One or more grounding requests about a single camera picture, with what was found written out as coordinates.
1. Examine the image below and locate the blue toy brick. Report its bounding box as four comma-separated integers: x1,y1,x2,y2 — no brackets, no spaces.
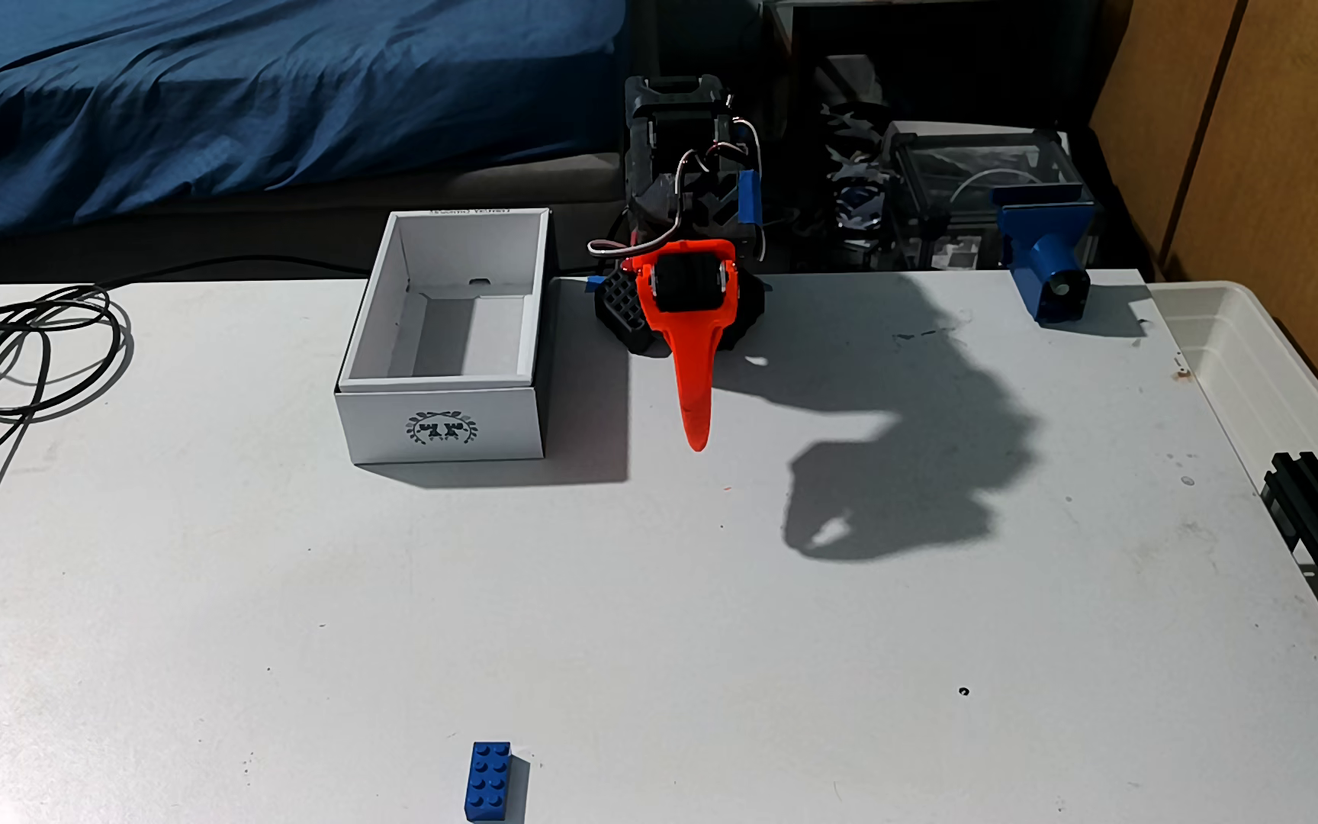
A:
463,740,513,823

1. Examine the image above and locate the white cardboard box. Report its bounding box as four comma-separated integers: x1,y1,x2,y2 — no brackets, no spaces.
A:
335,208,555,467

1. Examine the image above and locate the blue printed clamp holder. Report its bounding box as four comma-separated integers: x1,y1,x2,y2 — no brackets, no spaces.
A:
994,186,1098,325

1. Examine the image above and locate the blue bed sheet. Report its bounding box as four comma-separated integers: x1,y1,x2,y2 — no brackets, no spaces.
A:
0,0,628,244

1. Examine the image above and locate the white plastic bin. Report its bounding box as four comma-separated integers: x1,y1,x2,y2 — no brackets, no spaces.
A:
1149,280,1318,551

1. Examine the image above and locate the wooden cabinet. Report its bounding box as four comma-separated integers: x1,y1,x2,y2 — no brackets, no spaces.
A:
1088,0,1318,459

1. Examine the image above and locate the clear plastic enclosure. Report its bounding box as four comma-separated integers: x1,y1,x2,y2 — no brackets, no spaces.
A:
886,124,1084,272

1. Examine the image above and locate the grey bed frame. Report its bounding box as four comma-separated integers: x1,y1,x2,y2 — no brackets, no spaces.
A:
0,151,628,288

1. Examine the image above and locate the black cable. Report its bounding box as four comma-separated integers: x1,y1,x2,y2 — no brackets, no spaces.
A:
0,254,372,654

